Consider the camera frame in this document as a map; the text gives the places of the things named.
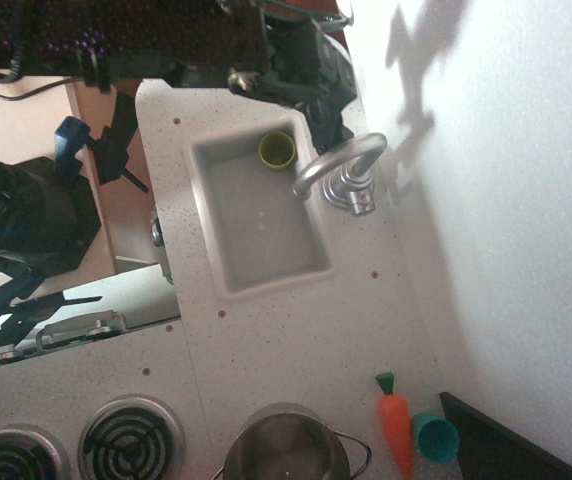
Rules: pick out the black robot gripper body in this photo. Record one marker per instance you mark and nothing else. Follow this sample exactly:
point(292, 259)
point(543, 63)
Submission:
point(303, 65)

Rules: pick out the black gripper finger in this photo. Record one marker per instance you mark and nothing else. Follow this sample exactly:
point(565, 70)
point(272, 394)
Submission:
point(326, 125)

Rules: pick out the silver curved faucet spout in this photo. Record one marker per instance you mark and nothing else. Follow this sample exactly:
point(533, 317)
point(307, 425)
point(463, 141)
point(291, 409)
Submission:
point(357, 155)

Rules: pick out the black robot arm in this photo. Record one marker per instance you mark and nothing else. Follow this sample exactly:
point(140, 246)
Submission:
point(266, 51)

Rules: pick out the silver faucet base and knob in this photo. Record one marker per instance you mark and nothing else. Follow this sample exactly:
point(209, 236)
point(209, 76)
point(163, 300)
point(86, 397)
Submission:
point(348, 191)

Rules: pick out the yellow-green plastic cup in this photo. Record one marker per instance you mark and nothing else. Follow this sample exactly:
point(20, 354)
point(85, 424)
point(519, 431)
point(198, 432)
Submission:
point(277, 150)

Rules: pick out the white rectangular sink basin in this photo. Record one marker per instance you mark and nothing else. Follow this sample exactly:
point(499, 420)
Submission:
point(260, 237)

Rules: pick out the silver stove knob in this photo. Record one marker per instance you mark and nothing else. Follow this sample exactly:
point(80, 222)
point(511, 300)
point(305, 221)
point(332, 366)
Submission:
point(156, 231)

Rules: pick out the upper blue black clamp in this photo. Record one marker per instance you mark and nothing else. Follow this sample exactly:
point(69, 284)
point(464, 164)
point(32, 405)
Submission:
point(110, 150)

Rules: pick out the blue black clamp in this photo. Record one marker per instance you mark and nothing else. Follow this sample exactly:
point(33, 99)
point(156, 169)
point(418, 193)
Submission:
point(110, 150)
point(24, 316)

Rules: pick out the white toy kitchen counter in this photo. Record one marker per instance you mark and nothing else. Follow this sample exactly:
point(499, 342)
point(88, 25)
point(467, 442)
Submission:
point(319, 344)

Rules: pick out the orange toy carrot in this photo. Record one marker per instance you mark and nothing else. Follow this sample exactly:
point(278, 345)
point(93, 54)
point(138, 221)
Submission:
point(396, 424)

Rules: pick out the stainless steel pot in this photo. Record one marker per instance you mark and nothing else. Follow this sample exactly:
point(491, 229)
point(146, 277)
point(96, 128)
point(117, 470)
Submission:
point(290, 441)

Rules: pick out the teal plastic cup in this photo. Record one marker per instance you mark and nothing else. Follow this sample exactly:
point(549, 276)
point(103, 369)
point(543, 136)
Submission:
point(435, 437)

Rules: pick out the black shelf corner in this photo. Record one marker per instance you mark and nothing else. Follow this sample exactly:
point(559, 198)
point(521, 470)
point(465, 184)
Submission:
point(489, 450)

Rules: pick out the right black coil burner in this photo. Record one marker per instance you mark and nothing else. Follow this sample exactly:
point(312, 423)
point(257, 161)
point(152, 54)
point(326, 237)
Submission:
point(132, 437)

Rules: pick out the black coil burner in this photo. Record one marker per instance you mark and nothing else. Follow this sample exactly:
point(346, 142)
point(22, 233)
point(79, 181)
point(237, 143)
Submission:
point(30, 452)
point(132, 437)

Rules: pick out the lower blue black clamp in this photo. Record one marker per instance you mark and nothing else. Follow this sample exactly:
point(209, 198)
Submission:
point(24, 316)

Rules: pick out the left black coil burner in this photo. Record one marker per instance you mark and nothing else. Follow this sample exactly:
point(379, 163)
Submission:
point(30, 452)

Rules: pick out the silver oven door handle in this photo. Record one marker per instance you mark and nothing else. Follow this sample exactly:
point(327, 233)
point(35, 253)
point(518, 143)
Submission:
point(89, 326)

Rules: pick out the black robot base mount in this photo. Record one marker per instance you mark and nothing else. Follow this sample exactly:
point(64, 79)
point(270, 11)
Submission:
point(47, 221)

